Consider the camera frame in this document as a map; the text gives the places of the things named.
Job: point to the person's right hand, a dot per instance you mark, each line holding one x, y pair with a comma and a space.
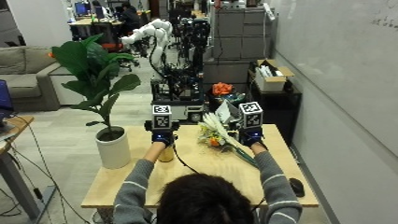
251, 137

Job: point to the person's left hand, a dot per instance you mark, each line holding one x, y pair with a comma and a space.
163, 137

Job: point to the yellow vase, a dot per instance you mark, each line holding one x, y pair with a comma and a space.
167, 154

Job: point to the flower bouquet with white wrap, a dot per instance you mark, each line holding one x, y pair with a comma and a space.
216, 132

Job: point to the white marker cube left glove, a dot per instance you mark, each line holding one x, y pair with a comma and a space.
162, 117

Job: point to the white marker cube glove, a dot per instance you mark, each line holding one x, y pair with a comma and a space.
252, 115
162, 117

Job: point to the white marker cube right glove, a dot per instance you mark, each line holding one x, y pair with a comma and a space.
252, 115

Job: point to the black low cabinet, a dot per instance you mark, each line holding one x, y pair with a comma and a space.
278, 105

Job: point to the white plant pot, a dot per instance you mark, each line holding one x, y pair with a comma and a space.
113, 149

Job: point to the black robot cart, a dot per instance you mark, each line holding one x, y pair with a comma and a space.
179, 90

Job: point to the orange artificial flower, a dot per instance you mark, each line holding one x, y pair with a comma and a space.
223, 88

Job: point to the black computer mouse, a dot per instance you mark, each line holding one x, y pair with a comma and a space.
298, 187

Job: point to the open cardboard box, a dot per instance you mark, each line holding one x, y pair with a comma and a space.
272, 75

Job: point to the large-leaved green plant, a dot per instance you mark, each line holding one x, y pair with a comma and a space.
94, 71

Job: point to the grey filing cabinets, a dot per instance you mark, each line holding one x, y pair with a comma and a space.
242, 34

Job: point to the black office chair orange seat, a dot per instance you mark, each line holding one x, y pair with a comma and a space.
109, 39

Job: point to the wooden side desk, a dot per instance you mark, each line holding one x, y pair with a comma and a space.
15, 149

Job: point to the grey sofa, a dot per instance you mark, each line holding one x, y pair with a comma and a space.
29, 76

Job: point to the blue laptop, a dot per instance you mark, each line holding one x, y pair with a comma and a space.
5, 99

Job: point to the computer monitor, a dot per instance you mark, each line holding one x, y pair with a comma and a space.
81, 8

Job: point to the wall whiteboard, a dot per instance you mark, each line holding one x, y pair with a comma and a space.
352, 62

